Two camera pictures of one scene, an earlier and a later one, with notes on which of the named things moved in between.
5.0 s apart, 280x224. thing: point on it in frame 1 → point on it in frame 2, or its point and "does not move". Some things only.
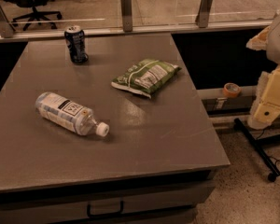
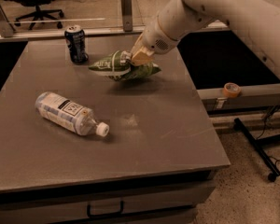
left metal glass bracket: x=5 y=27 does not move
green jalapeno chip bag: x=147 y=77 → x=119 y=67
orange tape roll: x=231 y=90 does not move
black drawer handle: x=89 y=214 does not move
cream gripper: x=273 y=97 → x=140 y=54
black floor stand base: x=258 y=144 does not move
